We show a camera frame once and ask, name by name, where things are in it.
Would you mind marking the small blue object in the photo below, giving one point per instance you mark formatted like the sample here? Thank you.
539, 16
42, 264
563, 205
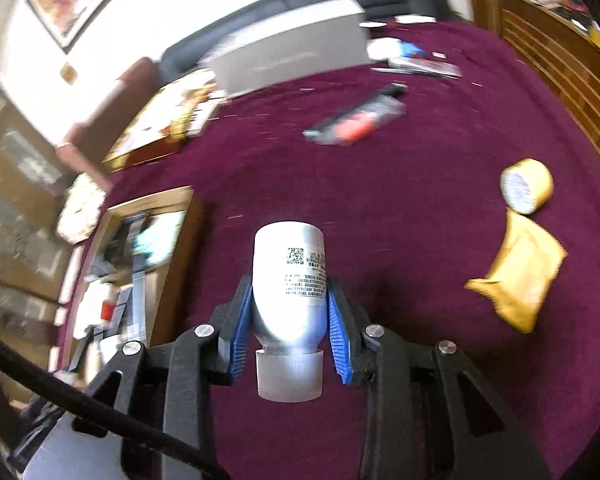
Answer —
412, 51

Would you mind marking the red black pen in clear pack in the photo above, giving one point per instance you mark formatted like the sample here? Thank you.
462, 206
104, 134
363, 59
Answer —
355, 120

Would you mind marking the wooden box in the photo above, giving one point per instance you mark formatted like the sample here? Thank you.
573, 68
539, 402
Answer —
180, 240

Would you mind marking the maroon pillow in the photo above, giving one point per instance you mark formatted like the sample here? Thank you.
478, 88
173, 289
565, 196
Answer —
100, 130

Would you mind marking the printed patterned cloth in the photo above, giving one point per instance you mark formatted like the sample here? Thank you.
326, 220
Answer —
160, 115

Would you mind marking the white floral cloth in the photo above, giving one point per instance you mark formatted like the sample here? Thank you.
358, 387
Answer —
80, 210

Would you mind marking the wooden slatted furniture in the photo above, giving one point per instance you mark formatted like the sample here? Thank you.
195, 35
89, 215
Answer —
555, 60

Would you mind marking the yellow foil packet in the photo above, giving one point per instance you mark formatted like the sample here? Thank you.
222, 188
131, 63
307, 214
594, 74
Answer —
525, 270

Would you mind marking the grey cardboard box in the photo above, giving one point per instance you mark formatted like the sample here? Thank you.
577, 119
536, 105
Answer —
290, 50

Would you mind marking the small white case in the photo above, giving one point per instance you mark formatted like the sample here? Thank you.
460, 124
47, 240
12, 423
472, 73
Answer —
385, 49

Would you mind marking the yellow tape roll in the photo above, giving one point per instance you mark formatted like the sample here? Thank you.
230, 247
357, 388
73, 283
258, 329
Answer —
530, 185

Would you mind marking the gold wall plate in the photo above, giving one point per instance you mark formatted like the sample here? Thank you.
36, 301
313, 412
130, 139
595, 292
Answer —
68, 72

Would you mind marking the dark wooden cabinet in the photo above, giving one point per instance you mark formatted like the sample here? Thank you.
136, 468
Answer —
15, 200

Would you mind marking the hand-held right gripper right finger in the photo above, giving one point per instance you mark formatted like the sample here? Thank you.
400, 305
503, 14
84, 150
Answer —
339, 330

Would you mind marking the white plastic bottle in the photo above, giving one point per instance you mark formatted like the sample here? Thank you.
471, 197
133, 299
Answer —
287, 305

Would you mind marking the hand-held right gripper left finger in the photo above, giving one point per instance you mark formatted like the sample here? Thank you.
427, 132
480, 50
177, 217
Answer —
240, 330

